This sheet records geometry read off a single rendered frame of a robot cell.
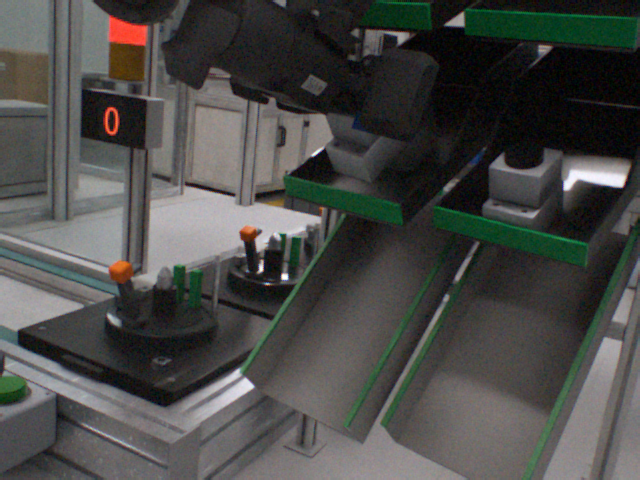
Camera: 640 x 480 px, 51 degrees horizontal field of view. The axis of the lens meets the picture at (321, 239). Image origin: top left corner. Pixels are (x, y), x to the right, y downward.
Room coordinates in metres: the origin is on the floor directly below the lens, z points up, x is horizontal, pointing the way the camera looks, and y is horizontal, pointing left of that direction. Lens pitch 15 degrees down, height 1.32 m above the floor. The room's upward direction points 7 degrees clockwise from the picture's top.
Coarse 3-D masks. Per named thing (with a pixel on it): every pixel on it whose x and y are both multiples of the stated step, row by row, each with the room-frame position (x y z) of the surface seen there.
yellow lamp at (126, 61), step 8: (112, 48) 0.96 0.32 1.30; (120, 48) 0.95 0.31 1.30; (128, 48) 0.95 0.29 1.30; (136, 48) 0.96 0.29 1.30; (144, 48) 0.97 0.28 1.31; (112, 56) 0.96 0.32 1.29; (120, 56) 0.95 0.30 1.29; (128, 56) 0.95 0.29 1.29; (136, 56) 0.96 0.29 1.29; (144, 56) 0.98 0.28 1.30; (112, 64) 0.96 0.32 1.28; (120, 64) 0.95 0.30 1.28; (128, 64) 0.95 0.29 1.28; (136, 64) 0.96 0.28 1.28; (144, 64) 0.98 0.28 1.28; (112, 72) 0.95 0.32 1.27; (120, 72) 0.95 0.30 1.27; (128, 72) 0.95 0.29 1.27; (136, 72) 0.96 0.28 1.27; (144, 72) 0.98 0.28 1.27; (128, 80) 0.95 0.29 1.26; (136, 80) 0.96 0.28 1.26; (144, 80) 0.98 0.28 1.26
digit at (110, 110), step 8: (104, 96) 0.96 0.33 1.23; (104, 104) 0.96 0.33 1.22; (112, 104) 0.95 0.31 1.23; (120, 104) 0.94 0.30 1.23; (104, 112) 0.96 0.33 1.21; (112, 112) 0.95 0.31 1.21; (120, 112) 0.94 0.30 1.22; (104, 120) 0.96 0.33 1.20; (112, 120) 0.95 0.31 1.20; (120, 120) 0.94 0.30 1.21; (104, 128) 0.96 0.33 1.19; (112, 128) 0.95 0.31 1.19; (120, 128) 0.94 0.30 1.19; (104, 136) 0.96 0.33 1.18; (112, 136) 0.95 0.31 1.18; (120, 136) 0.94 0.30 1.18
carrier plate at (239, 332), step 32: (64, 320) 0.77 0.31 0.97; (96, 320) 0.78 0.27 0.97; (224, 320) 0.83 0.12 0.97; (256, 320) 0.84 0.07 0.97; (64, 352) 0.70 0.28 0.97; (96, 352) 0.70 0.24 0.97; (128, 352) 0.71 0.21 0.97; (160, 352) 0.71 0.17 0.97; (192, 352) 0.72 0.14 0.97; (224, 352) 0.73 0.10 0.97; (128, 384) 0.65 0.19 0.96; (160, 384) 0.64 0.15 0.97; (192, 384) 0.65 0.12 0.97
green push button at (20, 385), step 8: (8, 376) 0.62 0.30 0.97; (16, 376) 0.62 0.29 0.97; (0, 384) 0.60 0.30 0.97; (8, 384) 0.60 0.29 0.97; (16, 384) 0.60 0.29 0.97; (24, 384) 0.60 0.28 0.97; (0, 392) 0.58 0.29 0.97; (8, 392) 0.59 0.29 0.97; (16, 392) 0.59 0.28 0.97; (24, 392) 0.60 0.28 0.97; (0, 400) 0.58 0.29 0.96; (8, 400) 0.58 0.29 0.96; (16, 400) 0.59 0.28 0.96
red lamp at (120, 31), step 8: (112, 24) 0.96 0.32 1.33; (120, 24) 0.95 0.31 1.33; (128, 24) 0.95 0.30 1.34; (112, 32) 0.96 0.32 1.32; (120, 32) 0.95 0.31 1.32; (128, 32) 0.95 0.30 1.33; (136, 32) 0.96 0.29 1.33; (144, 32) 0.97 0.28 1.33; (112, 40) 0.96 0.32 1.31; (120, 40) 0.95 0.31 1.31; (128, 40) 0.95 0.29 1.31; (136, 40) 0.96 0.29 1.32; (144, 40) 0.97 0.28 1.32
